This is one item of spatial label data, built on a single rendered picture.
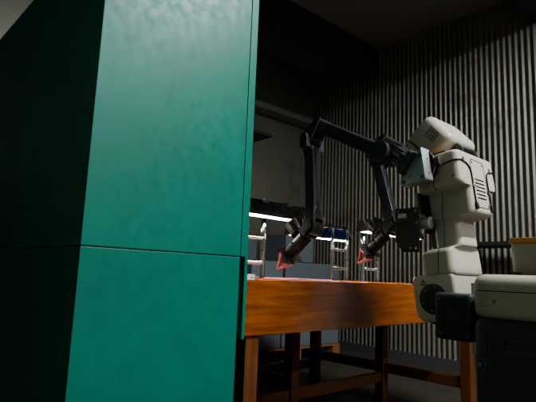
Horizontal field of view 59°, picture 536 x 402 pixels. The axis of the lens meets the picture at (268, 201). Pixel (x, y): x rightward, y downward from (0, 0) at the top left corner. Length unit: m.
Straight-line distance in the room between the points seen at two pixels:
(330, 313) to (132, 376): 0.87
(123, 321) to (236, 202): 0.51
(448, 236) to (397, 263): 3.37
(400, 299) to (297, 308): 0.70
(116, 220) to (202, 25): 0.69
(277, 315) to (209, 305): 0.33
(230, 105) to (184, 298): 0.63
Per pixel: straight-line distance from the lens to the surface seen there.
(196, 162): 1.47
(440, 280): 1.75
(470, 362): 3.05
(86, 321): 1.30
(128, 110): 1.39
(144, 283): 1.36
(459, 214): 1.77
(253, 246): 4.67
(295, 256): 1.97
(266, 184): 5.49
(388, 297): 2.27
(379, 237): 2.22
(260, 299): 1.67
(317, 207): 1.92
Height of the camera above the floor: 0.79
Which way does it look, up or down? 9 degrees up
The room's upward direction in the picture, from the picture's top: 2 degrees clockwise
